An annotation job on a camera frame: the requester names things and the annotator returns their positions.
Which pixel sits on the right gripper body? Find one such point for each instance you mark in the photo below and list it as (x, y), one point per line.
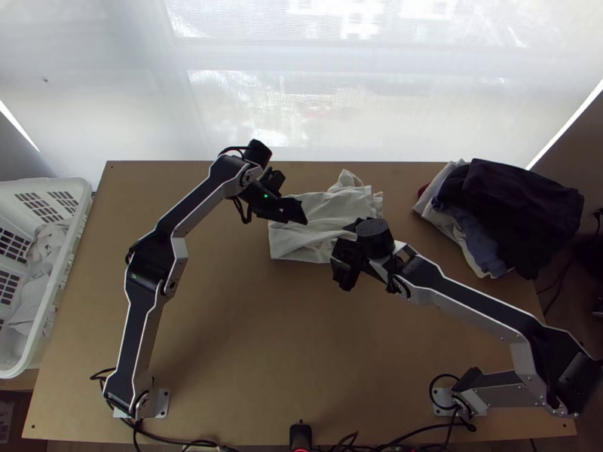
(348, 254)

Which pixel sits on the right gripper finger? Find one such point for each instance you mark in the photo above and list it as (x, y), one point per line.
(353, 227)

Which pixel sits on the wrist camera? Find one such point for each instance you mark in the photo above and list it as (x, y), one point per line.
(346, 280)
(274, 180)

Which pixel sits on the heap of white clothes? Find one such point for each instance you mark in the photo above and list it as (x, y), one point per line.
(42, 245)

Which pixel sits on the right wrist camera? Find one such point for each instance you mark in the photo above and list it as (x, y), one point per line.
(346, 280)

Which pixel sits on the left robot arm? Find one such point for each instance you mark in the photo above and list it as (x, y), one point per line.
(141, 301)

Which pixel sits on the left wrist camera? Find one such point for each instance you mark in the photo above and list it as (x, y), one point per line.
(274, 180)

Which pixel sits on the white laundry basket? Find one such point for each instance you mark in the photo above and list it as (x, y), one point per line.
(47, 197)

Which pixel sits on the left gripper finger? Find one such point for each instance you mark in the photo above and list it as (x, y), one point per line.
(294, 212)

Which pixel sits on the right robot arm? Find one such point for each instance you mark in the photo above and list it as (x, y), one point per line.
(471, 301)

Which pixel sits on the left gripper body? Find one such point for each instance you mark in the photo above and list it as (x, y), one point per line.
(273, 205)

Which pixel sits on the white t-shirt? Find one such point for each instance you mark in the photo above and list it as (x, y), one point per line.
(325, 212)

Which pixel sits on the pile of folded clothes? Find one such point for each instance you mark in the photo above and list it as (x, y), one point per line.
(513, 216)

